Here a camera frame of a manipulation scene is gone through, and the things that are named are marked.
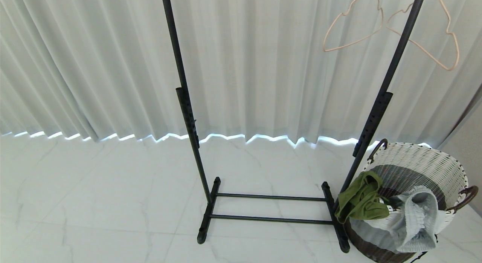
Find pale grey shorts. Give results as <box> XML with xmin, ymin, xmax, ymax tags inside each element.
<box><xmin>349</xmin><ymin>185</ymin><xmax>451</xmax><ymax>254</ymax></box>

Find pink clothes hanger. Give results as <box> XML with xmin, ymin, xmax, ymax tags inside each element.
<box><xmin>386</xmin><ymin>0</ymin><xmax>461</xmax><ymax>72</ymax></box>
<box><xmin>323</xmin><ymin>0</ymin><xmax>385</xmax><ymax>53</ymax></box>

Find black clothes rack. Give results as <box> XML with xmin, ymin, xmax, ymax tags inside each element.
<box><xmin>160</xmin><ymin>0</ymin><xmax>428</xmax><ymax>254</ymax></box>

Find white laundry basket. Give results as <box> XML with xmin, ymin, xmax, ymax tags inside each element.
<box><xmin>344</xmin><ymin>138</ymin><xmax>479</xmax><ymax>263</ymax></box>

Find white curtain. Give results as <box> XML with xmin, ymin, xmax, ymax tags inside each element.
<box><xmin>0</xmin><ymin>0</ymin><xmax>482</xmax><ymax>149</ymax></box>

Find green garment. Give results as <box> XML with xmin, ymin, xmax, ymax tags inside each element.
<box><xmin>334</xmin><ymin>171</ymin><xmax>391</xmax><ymax>224</ymax></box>

